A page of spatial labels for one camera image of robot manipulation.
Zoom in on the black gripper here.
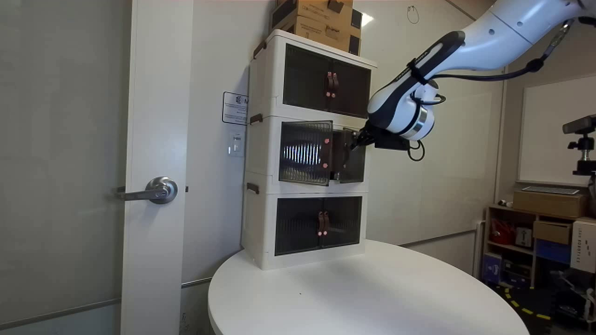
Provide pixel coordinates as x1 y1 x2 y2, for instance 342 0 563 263
353 127 414 153

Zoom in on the red item on shelf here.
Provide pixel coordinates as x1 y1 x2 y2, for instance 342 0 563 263
489 218 518 248

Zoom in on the wooden storage shelf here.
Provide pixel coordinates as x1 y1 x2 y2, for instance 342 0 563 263
481 203 596 290

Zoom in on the white item inside cabinet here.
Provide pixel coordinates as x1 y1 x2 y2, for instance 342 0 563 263
282 143 327 168

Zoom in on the white stacked storage cabinet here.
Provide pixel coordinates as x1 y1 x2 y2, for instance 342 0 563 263
241 28 381 272

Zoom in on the brown cardboard box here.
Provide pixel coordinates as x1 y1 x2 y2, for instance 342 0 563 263
271 0 366 58

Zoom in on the blue box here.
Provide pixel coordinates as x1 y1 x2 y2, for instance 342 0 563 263
479 251 505 287

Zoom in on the flat cardboard box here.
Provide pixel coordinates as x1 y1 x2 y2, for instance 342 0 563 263
513 184 591 222

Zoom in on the small cardboard box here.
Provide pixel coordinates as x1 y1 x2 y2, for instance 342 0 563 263
533 218 574 248

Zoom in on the white room door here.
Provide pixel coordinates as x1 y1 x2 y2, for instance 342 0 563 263
0 0 196 335

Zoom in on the blue storage bin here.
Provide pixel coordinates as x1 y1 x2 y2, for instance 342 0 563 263
535 238 574 268

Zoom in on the white carton box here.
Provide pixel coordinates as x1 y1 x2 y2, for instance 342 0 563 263
571 216 596 276

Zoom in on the small wall switch plate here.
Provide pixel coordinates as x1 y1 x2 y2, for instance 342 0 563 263
226 138 247 158

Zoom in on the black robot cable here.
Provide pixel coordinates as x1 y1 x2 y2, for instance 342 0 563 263
407 17 576 164

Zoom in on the framed wall sign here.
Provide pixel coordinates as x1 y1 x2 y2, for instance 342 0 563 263
220 89 252 127

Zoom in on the white wall board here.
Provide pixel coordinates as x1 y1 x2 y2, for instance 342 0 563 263
517 73 596 188

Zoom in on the silver lever door handle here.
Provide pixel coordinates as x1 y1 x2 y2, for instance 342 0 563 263
120 175 181 207

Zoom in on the black camera on tripod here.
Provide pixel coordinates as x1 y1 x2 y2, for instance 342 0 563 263
561 114 596 179

